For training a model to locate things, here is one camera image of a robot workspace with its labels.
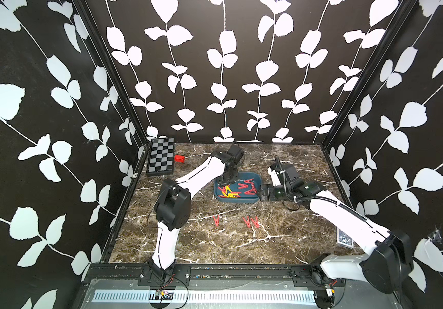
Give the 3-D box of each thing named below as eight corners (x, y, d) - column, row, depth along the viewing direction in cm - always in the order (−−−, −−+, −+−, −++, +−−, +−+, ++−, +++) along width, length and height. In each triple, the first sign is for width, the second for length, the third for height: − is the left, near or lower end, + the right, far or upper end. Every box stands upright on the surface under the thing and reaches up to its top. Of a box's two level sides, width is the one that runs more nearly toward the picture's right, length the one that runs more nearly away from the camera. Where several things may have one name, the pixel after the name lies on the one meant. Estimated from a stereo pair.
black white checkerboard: (147, 177, 107) (144, 173, 104) (152, 142, 124) (150, 138, 121) (173, 174, 108) (171, 170, 105) (174, 140, 125) (173, 136, 123)
